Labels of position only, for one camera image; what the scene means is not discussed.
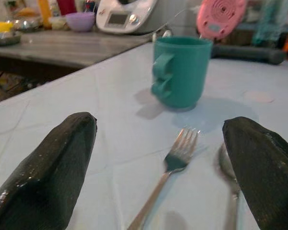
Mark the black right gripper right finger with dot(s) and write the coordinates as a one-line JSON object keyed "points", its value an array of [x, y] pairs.
{"points": [[266, 167]]}

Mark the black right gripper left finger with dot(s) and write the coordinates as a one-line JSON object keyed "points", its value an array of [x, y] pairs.
{"points": [[45, 172]]}

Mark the silver metal spoon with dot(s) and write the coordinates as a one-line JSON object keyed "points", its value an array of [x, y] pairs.
{"points": [[228, 177]]}

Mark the silver metal fork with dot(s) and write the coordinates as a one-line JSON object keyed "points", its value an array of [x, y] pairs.
{"points": [[169, 172]]}

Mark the dark grey roll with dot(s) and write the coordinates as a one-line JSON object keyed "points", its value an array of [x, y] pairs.
{"points": [[249, 54]]}

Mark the grey kitchen counter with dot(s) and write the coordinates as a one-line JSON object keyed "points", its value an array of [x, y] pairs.
{"points": [[62, 48]]}

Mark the teal plastic mug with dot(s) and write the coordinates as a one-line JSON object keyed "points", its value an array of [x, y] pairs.
{"points": [[181, 72]]}

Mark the teal cloth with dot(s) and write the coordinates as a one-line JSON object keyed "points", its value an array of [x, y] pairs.
{"points": [[268, 21]]}

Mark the small clear plastic container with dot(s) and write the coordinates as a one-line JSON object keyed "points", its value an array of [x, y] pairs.
{"points": [[58, 23]]}

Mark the yellow plastic bowl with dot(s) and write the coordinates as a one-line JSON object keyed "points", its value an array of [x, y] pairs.
{"points": [[0, 26]]}

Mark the purple plastic bowl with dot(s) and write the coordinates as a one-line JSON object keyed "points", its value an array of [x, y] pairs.
{"points": [[80, 21]]}

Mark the pink round plastic device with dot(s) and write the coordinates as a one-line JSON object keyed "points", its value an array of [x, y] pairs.
{"points": [[218, 16]]}

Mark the orange bottle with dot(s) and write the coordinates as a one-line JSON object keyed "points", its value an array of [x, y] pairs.
{"points": [[45, 13]]}

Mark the red container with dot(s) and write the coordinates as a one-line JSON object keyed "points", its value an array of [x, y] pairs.
{"points": [[66, 6]]}

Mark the white kitchen appliance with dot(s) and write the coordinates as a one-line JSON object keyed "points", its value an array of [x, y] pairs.
{"points": [[132, 15]]}

